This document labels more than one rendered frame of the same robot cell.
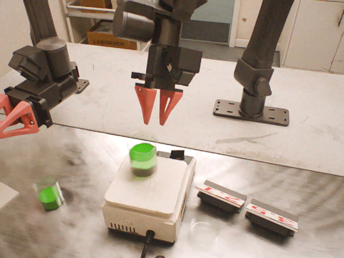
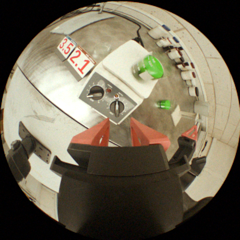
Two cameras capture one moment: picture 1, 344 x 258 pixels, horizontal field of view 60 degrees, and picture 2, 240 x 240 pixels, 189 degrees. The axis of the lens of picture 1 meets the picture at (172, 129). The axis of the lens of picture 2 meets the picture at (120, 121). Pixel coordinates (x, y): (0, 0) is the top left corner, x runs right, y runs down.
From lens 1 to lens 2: 53 cm
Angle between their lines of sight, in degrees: 51
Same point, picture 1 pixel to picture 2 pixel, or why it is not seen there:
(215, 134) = (52, 130)
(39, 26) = (184, 194)
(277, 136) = (25, 113)
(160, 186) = (133, 53)
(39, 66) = (197, 164)
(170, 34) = not seen: outside the picture
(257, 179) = (49, 75)
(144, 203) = (145, 51)
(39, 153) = not seen: hidden behind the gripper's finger
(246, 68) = (17, 163)
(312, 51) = (32, 178)
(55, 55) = (192, 177)
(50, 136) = not seen: hidden behind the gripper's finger
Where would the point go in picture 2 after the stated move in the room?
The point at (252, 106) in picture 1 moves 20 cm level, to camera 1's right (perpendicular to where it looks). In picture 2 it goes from (26, 141) to (7, 121)
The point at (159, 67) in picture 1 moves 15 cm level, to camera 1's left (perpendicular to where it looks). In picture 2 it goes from (166, 201) to (200, 163)
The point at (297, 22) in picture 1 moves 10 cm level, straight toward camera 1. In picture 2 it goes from (36, 188) to (36, 187)
